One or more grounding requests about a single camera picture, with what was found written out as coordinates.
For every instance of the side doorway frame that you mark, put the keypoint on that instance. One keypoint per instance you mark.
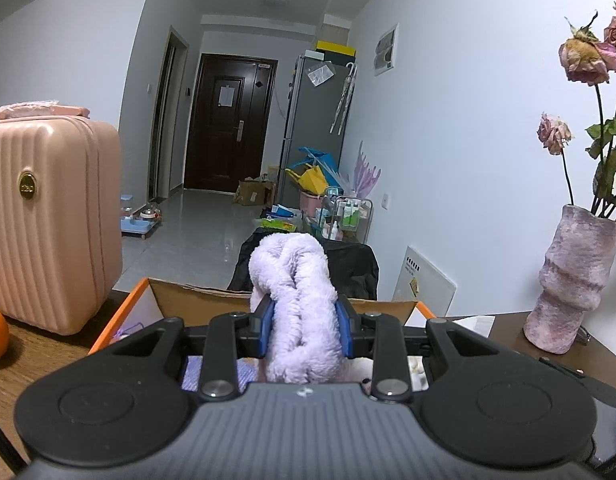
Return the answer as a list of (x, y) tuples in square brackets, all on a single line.
[(168, 110)]

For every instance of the cream alpaca plush toy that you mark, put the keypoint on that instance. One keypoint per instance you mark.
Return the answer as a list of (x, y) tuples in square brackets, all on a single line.
[(417, 372)]

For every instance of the brown cardboard box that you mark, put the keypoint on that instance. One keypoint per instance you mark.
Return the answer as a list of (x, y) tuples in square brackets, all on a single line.
[(253, 192)]

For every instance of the clear plastic pouch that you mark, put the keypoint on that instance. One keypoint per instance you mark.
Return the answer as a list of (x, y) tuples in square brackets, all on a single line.
[(320, 75)]

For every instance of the yellow and black box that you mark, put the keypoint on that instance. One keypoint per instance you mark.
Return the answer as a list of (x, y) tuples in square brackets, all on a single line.
[(336, 50)]

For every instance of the bunch of dried pink roses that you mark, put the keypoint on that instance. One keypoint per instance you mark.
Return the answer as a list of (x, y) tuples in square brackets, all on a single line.
[(585, 57)]

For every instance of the pink bucket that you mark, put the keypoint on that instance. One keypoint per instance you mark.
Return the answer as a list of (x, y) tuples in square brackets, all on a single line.
[(310, 204)]

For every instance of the pink wrapped packet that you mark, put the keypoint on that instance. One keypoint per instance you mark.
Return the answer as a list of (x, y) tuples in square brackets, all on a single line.
[(43, 110)]

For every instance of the white folded umbrella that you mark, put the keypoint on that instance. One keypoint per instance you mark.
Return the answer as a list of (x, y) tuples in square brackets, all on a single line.
[(349, 95), (339, 100)]

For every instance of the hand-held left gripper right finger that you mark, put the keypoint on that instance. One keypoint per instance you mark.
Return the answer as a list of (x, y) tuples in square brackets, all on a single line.
[(343, 330)]

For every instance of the dark brown entrance door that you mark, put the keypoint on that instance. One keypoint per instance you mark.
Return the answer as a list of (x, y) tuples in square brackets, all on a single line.
[(223, 150)]

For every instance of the orange cardboard box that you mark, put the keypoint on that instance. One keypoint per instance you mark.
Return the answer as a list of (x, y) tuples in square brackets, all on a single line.
[(198, 300)]

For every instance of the pink ribbed suitcase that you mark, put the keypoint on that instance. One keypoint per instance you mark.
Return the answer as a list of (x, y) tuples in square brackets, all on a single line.
[(53, 220)]

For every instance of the white wall outlet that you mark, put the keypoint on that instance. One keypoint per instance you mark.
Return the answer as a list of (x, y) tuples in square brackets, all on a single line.
[(385, 202)]

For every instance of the yellow bag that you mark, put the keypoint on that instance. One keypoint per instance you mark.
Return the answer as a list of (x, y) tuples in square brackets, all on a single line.
[(308, 180)]

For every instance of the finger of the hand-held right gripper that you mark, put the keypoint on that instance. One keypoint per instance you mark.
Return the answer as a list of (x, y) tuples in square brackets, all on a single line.
[(560, 367)]

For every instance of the pink textured vase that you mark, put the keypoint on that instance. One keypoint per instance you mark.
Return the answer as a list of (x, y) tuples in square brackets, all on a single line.
[(572, 280)]

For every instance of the green and blue packets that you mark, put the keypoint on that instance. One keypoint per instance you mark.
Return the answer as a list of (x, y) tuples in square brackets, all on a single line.
[(280, 220)]

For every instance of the blue pet feeder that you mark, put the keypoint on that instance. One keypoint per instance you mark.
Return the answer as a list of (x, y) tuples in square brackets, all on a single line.
[(138, 222)]

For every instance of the white paper on door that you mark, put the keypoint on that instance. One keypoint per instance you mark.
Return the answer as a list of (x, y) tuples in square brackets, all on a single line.
[(226, 96)]

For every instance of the grey refrigerator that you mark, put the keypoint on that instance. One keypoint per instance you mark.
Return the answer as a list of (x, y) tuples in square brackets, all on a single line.
[(313, 120)]

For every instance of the white board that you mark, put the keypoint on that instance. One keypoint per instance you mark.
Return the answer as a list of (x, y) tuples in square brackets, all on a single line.
[(427, 285)]

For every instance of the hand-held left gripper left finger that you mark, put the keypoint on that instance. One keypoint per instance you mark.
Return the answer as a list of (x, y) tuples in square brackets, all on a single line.
[(268, 330)]

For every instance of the purple feather wings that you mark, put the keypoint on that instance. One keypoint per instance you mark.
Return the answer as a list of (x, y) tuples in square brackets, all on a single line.
[(365, 172)]

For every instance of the metal cart with bottles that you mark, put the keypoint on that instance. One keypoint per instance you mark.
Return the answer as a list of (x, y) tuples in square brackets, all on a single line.
[(350, 215)]

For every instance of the purple fluffy towel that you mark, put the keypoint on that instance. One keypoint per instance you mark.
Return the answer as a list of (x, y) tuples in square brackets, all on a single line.
[(298, 300)]

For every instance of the purple fabric pouch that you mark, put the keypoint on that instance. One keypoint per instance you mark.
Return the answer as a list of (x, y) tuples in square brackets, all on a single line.
[(190, 375)]

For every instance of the dark eyeglasses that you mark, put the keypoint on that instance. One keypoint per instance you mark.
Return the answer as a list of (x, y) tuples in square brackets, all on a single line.
[(582, 337)]

